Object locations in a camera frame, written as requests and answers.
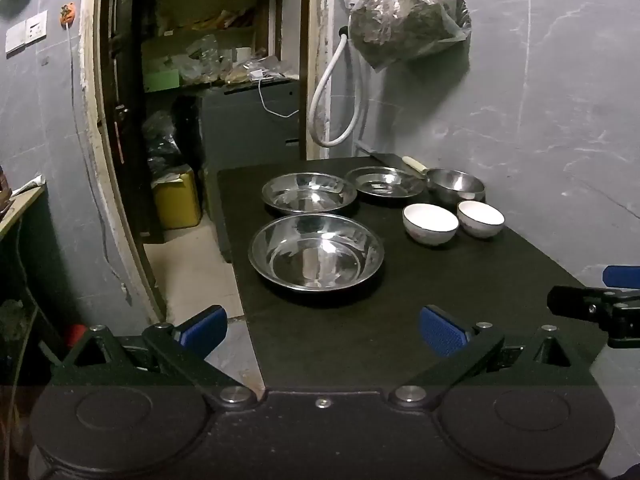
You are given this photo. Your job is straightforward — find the white rolled paper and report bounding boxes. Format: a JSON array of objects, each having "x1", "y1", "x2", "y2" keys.
[{"x1": 10, "y1": 174, "x2": 47, "y2": 197}]

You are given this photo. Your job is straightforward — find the large steel plate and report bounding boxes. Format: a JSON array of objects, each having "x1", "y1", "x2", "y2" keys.
[{"x1": 248, "y1": 213, "x2": 385, "y2": 293}]

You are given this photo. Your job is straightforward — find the thin white cable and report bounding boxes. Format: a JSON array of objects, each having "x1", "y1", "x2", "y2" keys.
[{"x1": 256, "y1": 71, "x2": 301, "y2": 119}]

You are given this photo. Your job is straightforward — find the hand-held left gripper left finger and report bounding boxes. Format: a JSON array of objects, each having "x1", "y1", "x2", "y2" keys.
[{"x1": 50, "y1": 305, "x2": 251, "y2": 408}]

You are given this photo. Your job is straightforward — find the cluttered storage shelf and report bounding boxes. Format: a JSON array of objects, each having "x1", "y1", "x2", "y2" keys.
[{"x1": 142, "y1": 0, "x2": 301, "y2": 93}]

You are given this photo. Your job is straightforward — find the steel bowl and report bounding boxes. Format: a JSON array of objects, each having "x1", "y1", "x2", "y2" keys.
[{"x1": 426, "y1": 168, "x2": 486, "y2": 206}]

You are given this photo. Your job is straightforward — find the green box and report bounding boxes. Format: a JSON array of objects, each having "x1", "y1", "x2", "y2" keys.
[{"x1": 144, "y1": 69, "x2": 181, "y2": 94}]

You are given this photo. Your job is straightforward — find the cleaver with cream handle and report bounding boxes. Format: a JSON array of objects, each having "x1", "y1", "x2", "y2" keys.
[{"x1": 356, "y1": 145, "x2": 430, "y2": 179}]

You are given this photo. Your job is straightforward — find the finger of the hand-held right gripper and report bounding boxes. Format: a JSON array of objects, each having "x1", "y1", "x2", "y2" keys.
[
  {"x1": 547, "y1": 285, "x2": 640, "y2": 348},
  {"x1": 602, "y1": 265, "x2": 640, "y2": 288}
]

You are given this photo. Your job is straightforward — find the clear plastic bag dark contents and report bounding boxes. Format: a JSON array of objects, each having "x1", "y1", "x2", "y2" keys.
[{"x1": 345, "y1": 0, "x2": 472, "y2": 72}]

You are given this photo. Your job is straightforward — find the medium steel plate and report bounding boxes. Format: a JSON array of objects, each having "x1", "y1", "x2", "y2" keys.
[{"x1": 262, "y1": 172, "x2": 358, "y2": 216}]

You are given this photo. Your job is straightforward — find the small steel plate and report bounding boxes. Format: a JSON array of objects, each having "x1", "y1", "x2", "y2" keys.
[{"x1": 346, "y1": 166, "x2": 427, "y2": 201}]

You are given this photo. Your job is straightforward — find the white bowl red rim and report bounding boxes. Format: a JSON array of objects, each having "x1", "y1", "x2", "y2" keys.
[{"x1": 403, "y1": 203, "x2": 459, "y2": 247}]

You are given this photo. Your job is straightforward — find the white bowl dark rim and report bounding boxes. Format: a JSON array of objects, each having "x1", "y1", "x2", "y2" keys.
[{"x1": 457, "y1": 201, "x2": 505, "y2": 239}]

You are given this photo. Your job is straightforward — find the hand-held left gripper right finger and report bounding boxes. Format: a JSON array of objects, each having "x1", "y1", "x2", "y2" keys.
[{"x1": 391, "y1": 305, "x2": 593, "y2": 408}]

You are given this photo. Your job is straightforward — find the red round object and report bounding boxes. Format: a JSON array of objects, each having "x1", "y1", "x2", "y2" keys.
[{"x1": 64, "y1": 324, "x2": 90, "y2": 348}]

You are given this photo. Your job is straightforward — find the white hose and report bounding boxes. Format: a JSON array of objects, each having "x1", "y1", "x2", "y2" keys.
[{"x1": 308, "y1": 27, "x2": 370, "y2": 148}]

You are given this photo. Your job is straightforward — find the dark plastic bags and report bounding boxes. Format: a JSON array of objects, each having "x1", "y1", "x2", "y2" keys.
[{"x1": 142, "y1": 110, "x2": 183, "y2": 176}]

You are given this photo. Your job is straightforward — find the yellow jerry can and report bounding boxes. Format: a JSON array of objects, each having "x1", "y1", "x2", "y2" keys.
[{"x1": 152, "y1": 167, "x2": 202, "y2": 231}]

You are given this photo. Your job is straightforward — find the dark wooden door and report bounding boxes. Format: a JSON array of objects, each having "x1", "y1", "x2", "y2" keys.
[{"x1": 97, "y1": 0, "x2": 166, "y2": 246}]

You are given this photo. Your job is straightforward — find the pale door frame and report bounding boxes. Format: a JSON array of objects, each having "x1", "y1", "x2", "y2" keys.
[{"x1": 80, "y1": 0, "x2": 333, "y2": 321}]

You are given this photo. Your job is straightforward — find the dark cabinet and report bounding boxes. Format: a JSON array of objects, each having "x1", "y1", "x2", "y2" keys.
[{"x1": 200, "y1": 80, "x2": 302, "y2": 173}]

